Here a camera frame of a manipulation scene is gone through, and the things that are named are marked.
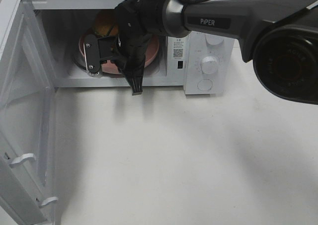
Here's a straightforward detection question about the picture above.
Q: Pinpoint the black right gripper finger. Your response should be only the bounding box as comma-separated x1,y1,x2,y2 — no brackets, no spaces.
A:
116,45,147,95
97,36,118,64

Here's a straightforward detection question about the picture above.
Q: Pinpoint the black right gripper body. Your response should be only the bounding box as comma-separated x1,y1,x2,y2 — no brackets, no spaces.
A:
114,0,164,64

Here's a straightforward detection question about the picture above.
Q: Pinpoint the pink round plate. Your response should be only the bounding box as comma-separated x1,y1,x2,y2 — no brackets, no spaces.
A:
78,29,159,75

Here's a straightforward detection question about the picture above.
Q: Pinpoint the burger with lettuce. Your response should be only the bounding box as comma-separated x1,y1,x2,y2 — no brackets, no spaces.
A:
92,9,119,37

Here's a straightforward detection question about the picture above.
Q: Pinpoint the round white door button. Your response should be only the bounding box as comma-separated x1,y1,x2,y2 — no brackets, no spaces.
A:
197,79,213,91

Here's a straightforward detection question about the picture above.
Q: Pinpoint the white microwave door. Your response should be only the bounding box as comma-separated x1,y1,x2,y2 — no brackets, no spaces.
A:
0,0,58,225

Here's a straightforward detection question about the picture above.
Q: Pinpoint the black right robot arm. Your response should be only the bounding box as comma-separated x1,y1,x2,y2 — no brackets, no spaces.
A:
98,0,318,104

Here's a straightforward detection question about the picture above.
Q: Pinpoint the glass microwave turntable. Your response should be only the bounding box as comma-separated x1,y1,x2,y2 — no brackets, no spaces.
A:
71,52,161,76

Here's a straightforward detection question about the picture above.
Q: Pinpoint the upper white power knob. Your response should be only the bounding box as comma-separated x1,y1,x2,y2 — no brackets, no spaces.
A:
205,34,224,46

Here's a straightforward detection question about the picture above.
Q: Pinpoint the white microwave oven body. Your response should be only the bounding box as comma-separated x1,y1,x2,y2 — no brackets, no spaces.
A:
24,0,235,94

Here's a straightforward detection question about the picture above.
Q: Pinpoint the lower white timer knob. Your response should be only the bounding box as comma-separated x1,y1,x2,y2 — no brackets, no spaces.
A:
201,56,219,75

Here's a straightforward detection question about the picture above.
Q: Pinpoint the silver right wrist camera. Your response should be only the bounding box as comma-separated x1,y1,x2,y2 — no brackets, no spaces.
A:
83,34,102,77

